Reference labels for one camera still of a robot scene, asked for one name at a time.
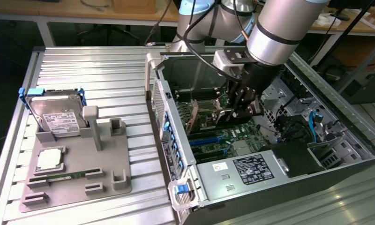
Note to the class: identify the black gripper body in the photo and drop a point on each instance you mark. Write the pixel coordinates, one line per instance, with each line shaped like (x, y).
(259, 75)

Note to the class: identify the black graphics card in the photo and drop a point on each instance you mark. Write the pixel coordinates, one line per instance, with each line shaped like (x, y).
(192, 114)

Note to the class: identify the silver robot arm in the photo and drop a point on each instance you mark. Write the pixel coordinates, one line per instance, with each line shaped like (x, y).
(278, 28)

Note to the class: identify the CPU socket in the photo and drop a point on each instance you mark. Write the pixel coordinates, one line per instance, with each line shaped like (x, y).
(205, 106)

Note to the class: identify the thin metal locking lever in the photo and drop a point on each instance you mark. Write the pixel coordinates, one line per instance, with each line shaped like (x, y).
(191, 93)

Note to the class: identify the green motherboard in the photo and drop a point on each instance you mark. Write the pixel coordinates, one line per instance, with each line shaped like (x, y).
(224, 145)

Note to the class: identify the silver chipset heatsink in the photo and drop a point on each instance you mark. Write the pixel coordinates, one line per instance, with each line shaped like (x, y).
(242, 147)

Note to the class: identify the blue expansion slot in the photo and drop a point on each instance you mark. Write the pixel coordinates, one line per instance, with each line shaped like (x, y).
(205, 141)

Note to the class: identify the blue card retainer clip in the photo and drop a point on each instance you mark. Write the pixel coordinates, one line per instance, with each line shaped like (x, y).
(177, 155)
(171, 137)
(180, 166)
(165, 122)
(175, 146)

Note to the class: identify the grey power supply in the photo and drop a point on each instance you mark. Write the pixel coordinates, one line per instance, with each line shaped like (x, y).
(238, 173)

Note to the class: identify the white and black device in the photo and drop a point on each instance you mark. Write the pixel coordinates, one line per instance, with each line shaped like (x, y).
(328, 20)

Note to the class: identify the dark grey box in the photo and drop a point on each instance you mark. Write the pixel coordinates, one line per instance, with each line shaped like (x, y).
(366, 89)

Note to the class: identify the black tripod pole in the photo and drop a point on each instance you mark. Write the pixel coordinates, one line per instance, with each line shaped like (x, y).
(351, 25)

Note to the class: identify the wooden desk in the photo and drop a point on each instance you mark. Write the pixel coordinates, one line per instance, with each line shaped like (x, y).
(356, 29)
(65, 11)

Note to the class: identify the open PC case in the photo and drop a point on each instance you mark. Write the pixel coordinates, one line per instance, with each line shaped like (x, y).
(268, 187)

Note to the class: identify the black monitor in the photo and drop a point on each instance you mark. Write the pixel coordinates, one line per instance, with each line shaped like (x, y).
(347, 3)

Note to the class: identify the blue case latch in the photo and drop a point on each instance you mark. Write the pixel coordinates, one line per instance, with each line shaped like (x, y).
(180, 189)

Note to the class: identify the grey parts rack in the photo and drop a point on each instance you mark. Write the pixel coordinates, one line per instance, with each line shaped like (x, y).
(81, 164)

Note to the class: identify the hard disk with blue caddy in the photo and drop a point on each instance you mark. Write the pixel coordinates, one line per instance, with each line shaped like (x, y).
(59, 117)

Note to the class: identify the green RAM stick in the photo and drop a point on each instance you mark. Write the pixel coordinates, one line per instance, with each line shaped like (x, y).
(68, 176)

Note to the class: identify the silver CPU chip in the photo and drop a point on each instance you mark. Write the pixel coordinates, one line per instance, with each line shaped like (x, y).
(49, 159)

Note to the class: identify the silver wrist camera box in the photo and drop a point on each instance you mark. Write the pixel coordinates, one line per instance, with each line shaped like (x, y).
(230, 59)

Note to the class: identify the black chassis switch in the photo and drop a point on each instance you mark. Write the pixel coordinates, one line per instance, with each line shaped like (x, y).
(168, 95)

